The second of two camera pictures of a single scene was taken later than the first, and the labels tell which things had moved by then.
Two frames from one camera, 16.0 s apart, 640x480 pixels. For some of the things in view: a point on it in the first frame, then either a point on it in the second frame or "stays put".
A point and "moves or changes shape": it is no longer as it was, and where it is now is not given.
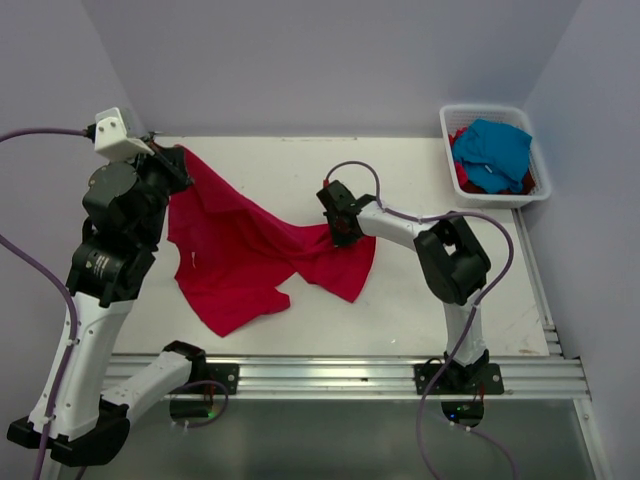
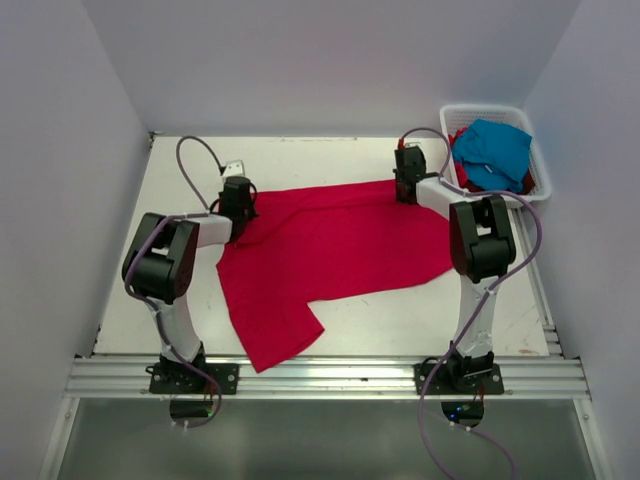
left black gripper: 169,159 to 251,211
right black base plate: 483,379 stays put
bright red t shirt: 459,169 stays put
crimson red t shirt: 231,256 moves or changes shape
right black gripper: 340,240 to 398,193
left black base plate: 226,374 stays put
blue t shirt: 496,156 stays put
